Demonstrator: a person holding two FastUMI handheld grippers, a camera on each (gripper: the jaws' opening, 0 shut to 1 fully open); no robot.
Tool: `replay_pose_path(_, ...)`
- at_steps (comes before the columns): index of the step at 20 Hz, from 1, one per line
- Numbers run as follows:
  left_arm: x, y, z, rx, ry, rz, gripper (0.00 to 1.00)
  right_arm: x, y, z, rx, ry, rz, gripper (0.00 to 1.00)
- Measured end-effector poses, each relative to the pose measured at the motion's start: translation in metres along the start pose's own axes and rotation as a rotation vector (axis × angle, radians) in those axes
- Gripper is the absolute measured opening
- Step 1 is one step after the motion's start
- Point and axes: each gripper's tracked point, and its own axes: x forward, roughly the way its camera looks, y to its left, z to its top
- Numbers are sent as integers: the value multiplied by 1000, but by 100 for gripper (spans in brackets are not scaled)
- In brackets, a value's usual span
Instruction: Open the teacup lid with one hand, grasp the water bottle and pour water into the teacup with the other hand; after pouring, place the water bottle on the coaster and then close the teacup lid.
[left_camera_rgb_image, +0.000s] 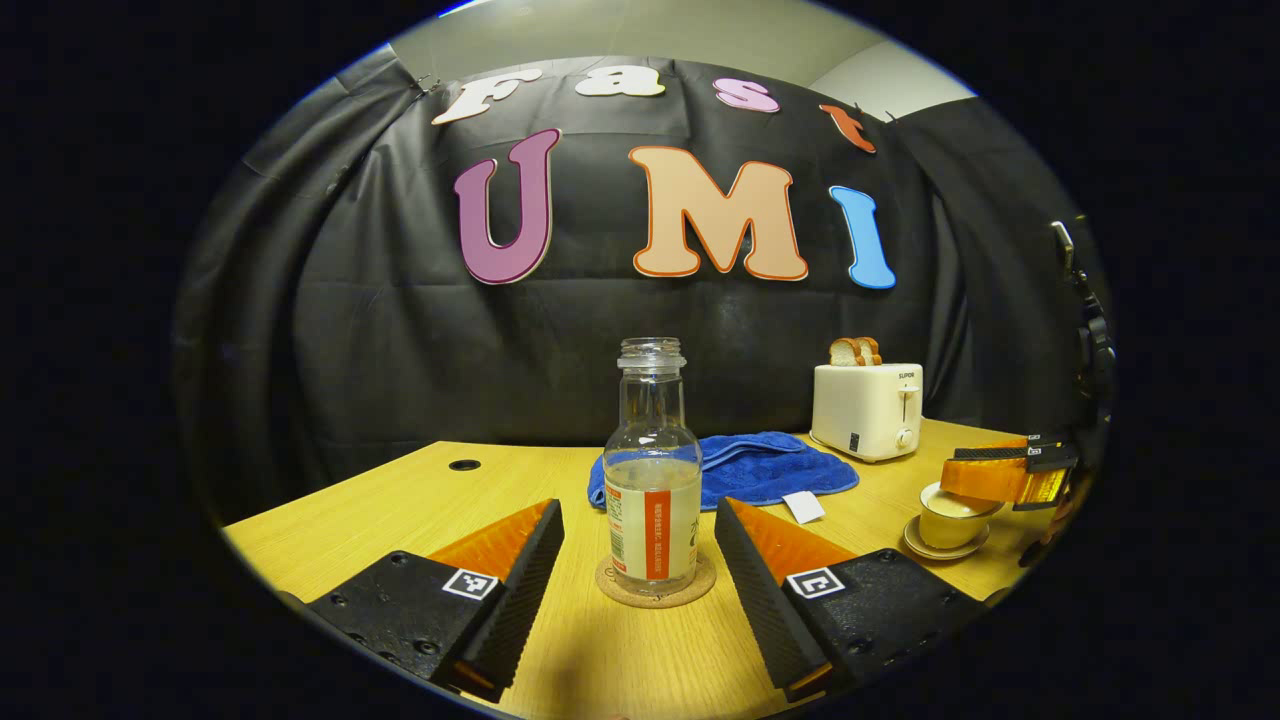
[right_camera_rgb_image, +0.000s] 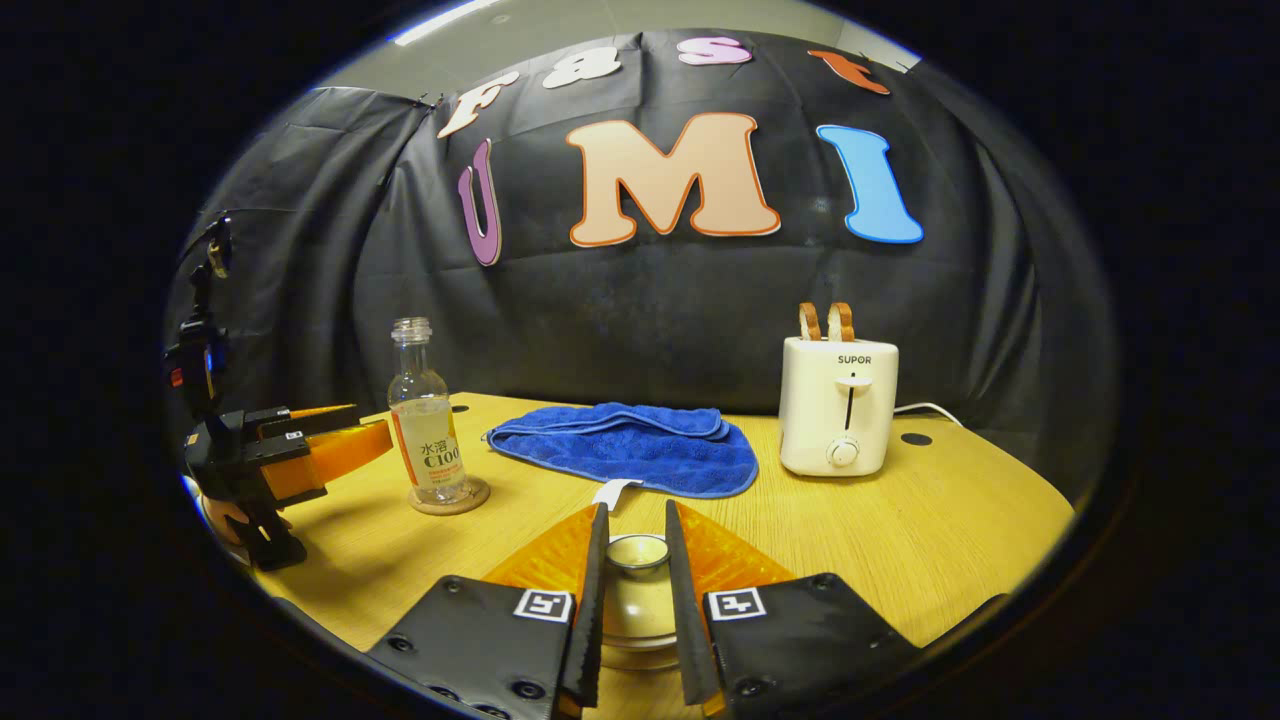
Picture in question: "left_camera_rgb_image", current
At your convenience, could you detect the cream teacup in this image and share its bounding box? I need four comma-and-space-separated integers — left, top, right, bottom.
918, 482, 1004, 550

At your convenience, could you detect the blue towel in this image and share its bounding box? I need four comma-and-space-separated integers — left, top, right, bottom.
587, 431, 860, 510

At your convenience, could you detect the white toaster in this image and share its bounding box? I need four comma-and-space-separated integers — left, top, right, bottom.
810, 362, 924, 463

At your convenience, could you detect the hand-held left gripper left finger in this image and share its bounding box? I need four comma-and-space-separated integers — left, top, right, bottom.
308, 498, 565, 703

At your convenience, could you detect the clear water bottle orange label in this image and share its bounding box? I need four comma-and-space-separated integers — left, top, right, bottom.
603, 337, 703, 598

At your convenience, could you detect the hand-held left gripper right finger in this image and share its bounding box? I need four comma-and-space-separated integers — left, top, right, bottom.
714, 497, 989, 703

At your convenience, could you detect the round cork coaster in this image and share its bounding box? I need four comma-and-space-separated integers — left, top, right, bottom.
595, 553, 718, 609

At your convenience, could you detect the black backdrop cloth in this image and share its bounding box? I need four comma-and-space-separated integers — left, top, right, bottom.
172, 55, 1116, 521

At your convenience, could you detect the cream saucer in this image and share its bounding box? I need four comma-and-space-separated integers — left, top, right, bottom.
903, 515, 991, 561

